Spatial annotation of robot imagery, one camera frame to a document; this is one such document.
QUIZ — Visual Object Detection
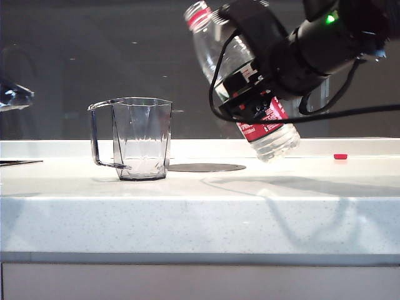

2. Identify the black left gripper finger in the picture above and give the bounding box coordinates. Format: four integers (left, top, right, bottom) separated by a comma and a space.
0, 81, 35, 112

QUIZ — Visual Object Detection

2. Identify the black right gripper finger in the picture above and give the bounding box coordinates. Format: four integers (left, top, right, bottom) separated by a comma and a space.
217, 1, 289, 61
218, 64, 279, 122

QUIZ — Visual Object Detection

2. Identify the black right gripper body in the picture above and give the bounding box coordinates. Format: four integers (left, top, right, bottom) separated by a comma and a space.
258, 27, 331, 101

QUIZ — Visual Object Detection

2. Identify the mineral water bottle red label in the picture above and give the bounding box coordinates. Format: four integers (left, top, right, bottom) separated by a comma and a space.
183, 0, 301, 164

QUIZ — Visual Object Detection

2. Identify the clear faceted plastic mug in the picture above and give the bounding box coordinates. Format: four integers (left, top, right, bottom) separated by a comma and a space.
87, 96, 175, 181

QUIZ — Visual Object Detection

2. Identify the black rectangular sink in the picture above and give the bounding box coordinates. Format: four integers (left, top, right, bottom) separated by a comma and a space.
0, 160, 44, 167

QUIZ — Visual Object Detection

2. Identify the round black countertop disc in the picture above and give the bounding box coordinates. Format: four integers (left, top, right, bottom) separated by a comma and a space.
167, 162, 247, 173

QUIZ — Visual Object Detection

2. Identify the grey cabinet front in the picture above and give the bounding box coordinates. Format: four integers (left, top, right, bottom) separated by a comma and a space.
0, 262, 400, 300

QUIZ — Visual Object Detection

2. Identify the black cable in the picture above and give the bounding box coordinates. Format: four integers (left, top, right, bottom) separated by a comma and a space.
208, 29, 400, 124
298, 57, 360, 115

